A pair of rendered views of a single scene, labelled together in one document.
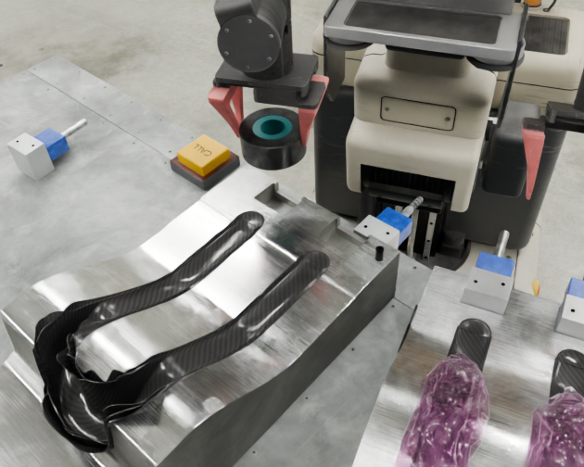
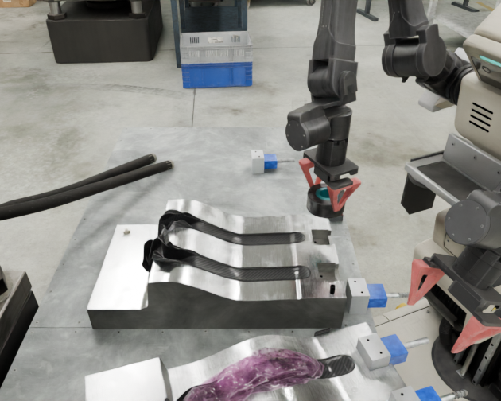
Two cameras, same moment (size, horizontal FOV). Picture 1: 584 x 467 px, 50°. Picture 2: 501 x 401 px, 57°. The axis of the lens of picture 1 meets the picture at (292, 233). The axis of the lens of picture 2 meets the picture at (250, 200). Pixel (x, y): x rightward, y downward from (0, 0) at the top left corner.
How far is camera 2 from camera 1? 45 cm
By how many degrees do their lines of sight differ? 35
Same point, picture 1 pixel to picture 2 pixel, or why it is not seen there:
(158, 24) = not seen: hidden behind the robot
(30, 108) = (282, 144)
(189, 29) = not seen: hidden behind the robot
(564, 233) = not seen: outside the picture
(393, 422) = (246, 352)
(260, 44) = (300, 138)
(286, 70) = (333, 164)
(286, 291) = (277, 274)
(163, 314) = (217, 243)
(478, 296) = (362, 348)
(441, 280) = (359, 331)
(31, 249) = (220, 198)
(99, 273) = (214, 213)
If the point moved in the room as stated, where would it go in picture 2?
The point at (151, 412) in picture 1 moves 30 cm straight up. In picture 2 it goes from (166, 266) to (145, 123)
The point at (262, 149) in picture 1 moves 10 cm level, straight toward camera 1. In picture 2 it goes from (310, 200) to (278, 222)
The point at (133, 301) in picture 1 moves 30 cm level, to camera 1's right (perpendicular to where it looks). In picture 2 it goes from (213, 231) to (321, 306)
